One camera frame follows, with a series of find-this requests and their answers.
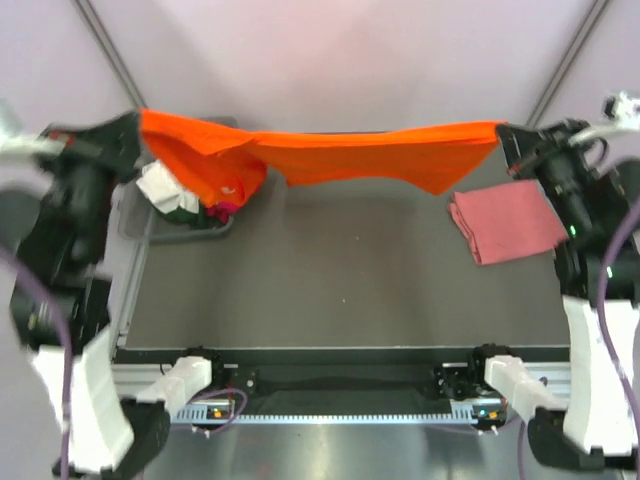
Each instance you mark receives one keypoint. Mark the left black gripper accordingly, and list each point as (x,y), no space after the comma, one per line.
(108,148)

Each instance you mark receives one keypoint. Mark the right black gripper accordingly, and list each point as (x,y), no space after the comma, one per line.
(526,150)

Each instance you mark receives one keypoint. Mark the orange t shirt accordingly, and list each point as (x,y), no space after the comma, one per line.
(220,164)

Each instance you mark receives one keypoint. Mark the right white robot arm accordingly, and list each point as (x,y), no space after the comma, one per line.
(597,266)

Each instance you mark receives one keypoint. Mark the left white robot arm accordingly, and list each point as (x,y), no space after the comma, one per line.
(59,305)

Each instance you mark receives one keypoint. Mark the white t shirt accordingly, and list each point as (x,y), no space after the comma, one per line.
(164,191)

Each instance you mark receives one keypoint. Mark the folded pink t shirt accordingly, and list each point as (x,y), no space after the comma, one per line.
(506,222)

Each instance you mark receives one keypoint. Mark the grey plastic bin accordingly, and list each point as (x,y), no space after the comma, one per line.
(139,220)

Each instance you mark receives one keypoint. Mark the dark green t shirt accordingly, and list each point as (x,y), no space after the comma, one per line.
(199,220)

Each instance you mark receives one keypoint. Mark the magenta t shirt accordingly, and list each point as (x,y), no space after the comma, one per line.
(222,211)

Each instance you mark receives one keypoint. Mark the left aluminium frame post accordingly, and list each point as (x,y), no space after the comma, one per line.
(93,22)

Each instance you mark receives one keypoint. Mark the aluminium frame post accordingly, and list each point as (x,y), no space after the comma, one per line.
(93,22)
(595,13)

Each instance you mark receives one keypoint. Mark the right aluminium frame post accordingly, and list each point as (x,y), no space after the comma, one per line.
(595,13)

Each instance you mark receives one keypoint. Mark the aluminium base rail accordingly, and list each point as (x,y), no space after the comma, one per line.
(130,379)

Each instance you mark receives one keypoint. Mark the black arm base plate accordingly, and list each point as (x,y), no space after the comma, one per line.
(354,381)

